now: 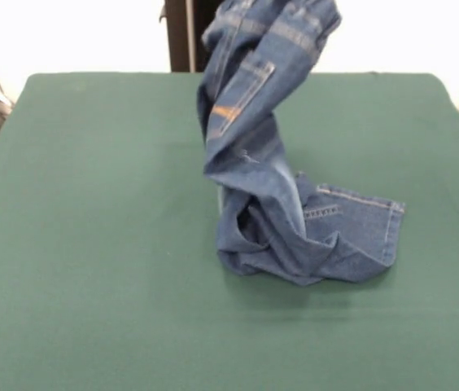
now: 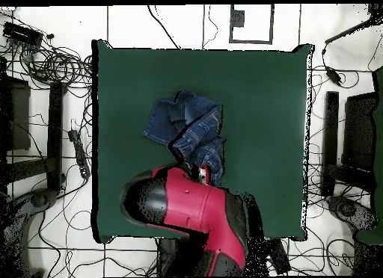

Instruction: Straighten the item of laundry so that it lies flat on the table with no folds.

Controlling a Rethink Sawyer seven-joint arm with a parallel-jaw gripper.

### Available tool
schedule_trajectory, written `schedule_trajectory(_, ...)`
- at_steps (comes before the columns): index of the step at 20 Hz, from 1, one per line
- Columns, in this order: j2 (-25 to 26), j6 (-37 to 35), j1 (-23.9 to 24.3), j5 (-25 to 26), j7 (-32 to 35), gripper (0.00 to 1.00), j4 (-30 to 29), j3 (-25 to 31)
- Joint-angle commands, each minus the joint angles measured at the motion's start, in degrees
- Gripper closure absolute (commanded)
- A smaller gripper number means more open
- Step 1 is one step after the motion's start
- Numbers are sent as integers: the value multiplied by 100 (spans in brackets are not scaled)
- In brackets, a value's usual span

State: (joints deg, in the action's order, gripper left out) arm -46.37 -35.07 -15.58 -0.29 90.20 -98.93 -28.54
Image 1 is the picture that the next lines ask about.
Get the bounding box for dark green table cloth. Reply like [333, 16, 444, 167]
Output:
[0, 72, 459, 391]

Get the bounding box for blue denim jeans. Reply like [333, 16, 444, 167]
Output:
[195, 0, 406, 288]

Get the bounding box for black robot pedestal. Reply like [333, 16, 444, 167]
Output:
[159, 0, 214, 73]

